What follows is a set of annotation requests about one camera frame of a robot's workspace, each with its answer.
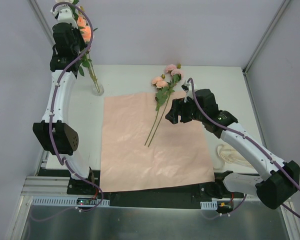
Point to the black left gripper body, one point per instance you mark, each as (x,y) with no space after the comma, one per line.
(71,46)

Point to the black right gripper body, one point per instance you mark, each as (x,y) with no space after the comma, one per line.
(181,110)

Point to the light pink rose stem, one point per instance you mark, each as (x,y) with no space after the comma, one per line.
(173,71)

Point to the pink artificial flower bouquet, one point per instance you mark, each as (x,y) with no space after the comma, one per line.
(164,90)

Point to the pink rose stem with bud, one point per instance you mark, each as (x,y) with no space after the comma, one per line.
(84,28)

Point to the pink wrapping paper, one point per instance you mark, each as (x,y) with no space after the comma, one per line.
(142,150)

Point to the cream ribbon gold lettering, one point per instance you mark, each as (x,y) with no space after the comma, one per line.
(227,154)

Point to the peach flower stem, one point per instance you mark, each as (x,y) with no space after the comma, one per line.
(86,62)

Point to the white rose stem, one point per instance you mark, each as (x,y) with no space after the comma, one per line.
(76,13)

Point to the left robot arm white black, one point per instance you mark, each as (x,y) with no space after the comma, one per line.
(53,131)

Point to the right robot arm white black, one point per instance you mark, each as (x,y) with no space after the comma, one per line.
(276,178)

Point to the clear glass vase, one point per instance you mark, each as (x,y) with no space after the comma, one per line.
(97,88)

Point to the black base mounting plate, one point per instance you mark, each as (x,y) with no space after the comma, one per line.
(180,197)

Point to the shiny metal front panel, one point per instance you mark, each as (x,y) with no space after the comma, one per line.
(252,221)

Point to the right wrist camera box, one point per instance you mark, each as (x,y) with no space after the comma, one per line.
(187,88)

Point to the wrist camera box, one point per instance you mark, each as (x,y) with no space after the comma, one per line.
(187,88)
(64,14)

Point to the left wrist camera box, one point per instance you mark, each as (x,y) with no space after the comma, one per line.
(64,14)

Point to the left aluminium frame post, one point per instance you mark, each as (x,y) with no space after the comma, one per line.
(47,30)

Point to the aluminium frame post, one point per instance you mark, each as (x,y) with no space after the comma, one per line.
(267,33)
(47,30)

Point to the right aluminium frame post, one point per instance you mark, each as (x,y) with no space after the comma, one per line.
(267,33)

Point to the right white cable duct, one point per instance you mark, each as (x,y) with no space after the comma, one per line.
(216,204)

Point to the white cable duct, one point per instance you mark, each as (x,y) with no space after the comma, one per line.
(57,201)
(216,204)

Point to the front aluminium rail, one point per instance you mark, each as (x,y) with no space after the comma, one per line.
(45,186)

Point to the left white cable duct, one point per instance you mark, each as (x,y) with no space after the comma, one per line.
(57,201)

